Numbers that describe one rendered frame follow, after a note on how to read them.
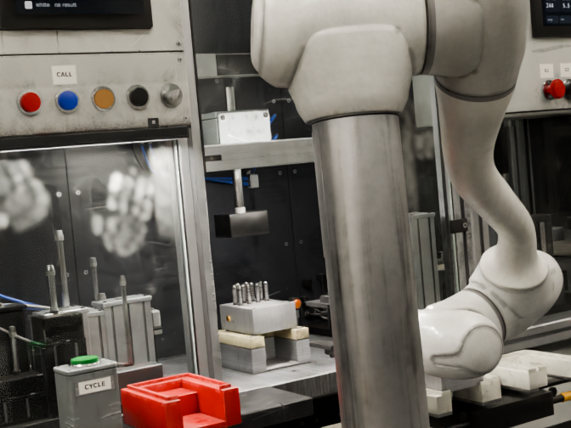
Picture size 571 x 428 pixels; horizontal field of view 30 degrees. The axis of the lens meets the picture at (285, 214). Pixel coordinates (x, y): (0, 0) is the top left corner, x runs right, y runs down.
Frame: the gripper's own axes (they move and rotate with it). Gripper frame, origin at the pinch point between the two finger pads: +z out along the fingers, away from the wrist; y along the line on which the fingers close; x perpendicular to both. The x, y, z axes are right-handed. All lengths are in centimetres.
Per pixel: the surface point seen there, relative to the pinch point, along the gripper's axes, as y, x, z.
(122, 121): 38, 33, 2
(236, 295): 3.9, 3.2, 24.3
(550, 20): 53, -63, 1
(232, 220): 18.7, 4.3, 21.6
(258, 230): 16.2, -1.4, 21.6
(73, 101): 41, 42, 1
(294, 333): -3.5, -3.1, 14.6
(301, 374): -9.5, 1.2, 6.7
